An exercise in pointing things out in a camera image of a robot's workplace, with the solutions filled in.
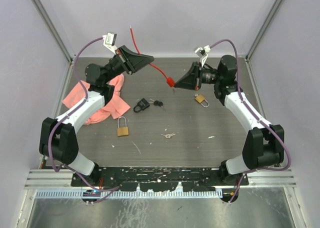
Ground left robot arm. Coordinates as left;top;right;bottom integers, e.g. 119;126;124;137
39;45;154;186

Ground black padlock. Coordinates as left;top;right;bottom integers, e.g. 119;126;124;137
133;98;150;113

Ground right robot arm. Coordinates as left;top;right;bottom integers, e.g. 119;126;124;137
174;55;285;185

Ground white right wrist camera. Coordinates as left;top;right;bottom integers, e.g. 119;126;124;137
194;45;211;67

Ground slotted cable duct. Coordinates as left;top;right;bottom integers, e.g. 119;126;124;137
35;189;223;200

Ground small brass padlock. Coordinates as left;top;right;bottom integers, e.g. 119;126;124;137
194;93;210;108

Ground aluminium frame rail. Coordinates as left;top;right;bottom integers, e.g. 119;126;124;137
24;167;296;191

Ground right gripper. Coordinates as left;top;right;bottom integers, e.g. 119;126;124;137
173;61;222;91

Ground black-headed key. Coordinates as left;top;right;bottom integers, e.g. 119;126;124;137
153;100;165;111

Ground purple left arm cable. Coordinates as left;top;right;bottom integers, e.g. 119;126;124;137
48;36;121;209

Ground pink cloth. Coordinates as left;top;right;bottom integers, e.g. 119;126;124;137
62;74;131;125

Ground red cable seal lock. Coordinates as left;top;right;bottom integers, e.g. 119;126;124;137
129;25;175;88

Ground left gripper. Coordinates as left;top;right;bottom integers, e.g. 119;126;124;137
104;46;155;85

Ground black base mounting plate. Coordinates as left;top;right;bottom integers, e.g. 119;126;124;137
71;166;249;192

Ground large brass padlock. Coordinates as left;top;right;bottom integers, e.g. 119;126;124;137
117;116;129;137

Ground silver brass lock keys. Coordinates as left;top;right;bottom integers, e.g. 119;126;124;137
161;133;176;139

